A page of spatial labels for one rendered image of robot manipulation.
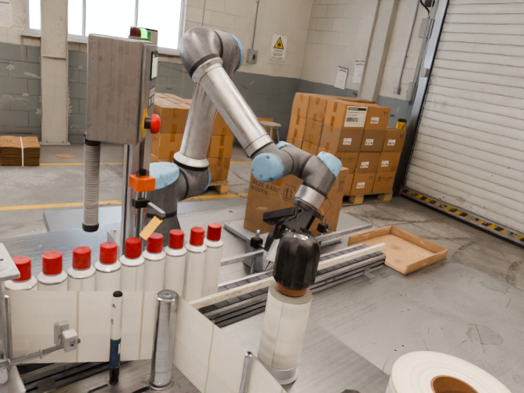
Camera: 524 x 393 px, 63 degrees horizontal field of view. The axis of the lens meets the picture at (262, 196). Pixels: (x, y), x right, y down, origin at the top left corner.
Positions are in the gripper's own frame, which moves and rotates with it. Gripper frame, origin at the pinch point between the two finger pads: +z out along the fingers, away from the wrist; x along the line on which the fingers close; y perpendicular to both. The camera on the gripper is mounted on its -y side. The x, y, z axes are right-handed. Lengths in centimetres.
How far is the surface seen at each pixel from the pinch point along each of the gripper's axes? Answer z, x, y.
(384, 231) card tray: -33, 75, -12
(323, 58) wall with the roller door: -295, 381, -412
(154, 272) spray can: 11.3, -34.6, 2.6
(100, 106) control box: -13, -61, -2
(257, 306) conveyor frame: 10.0, -1.4, 6.0
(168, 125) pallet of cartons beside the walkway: -49, 126, -289
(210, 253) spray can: 2.7, -22.5, 2.0
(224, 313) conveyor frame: 14.3, -11.9, 6.0
